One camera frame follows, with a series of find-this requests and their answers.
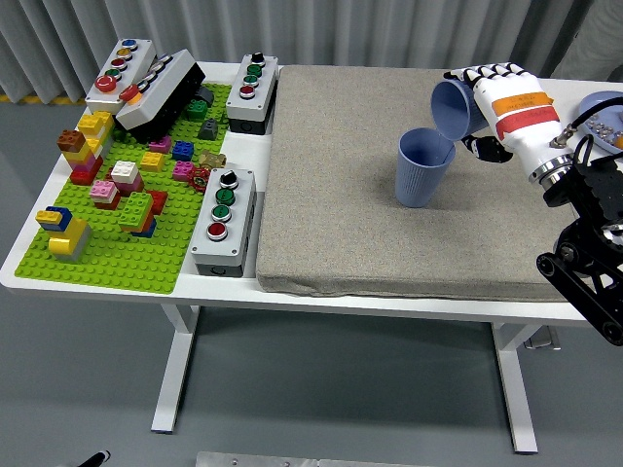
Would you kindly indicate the brass valve fitting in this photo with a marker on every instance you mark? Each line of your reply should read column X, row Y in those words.
column 212, row 159

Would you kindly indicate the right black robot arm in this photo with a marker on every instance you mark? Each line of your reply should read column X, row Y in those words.
column 598, row 194

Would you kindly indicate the blue toy brick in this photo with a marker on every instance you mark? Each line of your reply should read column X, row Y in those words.
column 183, row 150

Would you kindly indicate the green-orange-blue brick stack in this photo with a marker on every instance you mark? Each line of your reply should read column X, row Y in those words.
column 137, row 211

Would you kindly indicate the four-button grey control box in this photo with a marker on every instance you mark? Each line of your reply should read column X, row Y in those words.
column 253, row 97
column 221, row 228

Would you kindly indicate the five-button white control box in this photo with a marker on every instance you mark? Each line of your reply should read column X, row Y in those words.
column 119, row 73

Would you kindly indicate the left white-black robot hand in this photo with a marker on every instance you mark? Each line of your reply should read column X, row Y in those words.
column 98, row 458

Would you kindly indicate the dark grey curved piece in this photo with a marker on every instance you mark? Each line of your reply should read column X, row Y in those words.
column 207, row 95

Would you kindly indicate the blue-yellow-grey brick figure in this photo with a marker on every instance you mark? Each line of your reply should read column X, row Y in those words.
column 65, row 236

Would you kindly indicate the green toy brick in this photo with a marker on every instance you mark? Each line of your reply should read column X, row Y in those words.
column 197, row 110

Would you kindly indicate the magenta toy brick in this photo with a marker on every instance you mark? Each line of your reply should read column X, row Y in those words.
column 183, row 170
column 160, row 144

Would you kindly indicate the grey pleated curtain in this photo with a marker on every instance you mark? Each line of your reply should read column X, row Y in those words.
column 340, row 29

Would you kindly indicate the right white-black robot hand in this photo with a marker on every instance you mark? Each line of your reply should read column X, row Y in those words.
column 523, row 117

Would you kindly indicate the blue plate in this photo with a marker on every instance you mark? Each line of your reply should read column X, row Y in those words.
column 595, row 99

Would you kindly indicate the blue ribbed plastic cup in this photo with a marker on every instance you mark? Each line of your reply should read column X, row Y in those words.
column 450, row 109
column 418, row 175

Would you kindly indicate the white table leg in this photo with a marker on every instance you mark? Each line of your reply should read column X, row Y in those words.
column 516, row 389
column 175, row 370

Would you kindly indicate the brown-yellow-red brick tower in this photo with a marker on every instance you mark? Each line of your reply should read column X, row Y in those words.
column 78, row 155

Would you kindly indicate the tilted white-black button box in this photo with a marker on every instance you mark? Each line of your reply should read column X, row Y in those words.
column 160, row 92

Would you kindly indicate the pink-red brick stack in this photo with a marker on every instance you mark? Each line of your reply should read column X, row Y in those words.
column 103, row 193

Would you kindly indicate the yellow-white brick tower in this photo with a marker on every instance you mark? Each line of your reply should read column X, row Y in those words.
column 95, row 125

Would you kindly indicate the grey metal plate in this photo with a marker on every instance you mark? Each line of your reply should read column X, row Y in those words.
column 292, row 460

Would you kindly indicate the green studded baseplate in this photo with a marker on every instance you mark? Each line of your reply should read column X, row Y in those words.
column 121, row 262

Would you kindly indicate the yellow toy brick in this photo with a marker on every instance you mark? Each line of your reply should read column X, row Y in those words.
column 152, row 161

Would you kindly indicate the red valve handwheel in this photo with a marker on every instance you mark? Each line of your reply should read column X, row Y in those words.
column 198, row 180

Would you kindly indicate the white-pink brick stack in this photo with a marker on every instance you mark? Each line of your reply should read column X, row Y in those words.
column 125, row 174

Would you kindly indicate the red toy brick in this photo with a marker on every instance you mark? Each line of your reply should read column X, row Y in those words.
column 159, row 200

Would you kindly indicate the grey sloped brick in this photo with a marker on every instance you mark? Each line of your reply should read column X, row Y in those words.
column 208, row 130

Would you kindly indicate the yellow-black floor tape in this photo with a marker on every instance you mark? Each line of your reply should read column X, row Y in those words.
column 48, row 99

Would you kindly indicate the grey metal bracket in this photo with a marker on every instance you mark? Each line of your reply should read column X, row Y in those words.
column 542, row 339

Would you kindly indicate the grey-brown fabric mat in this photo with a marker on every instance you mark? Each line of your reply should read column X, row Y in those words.
column 340, row 194

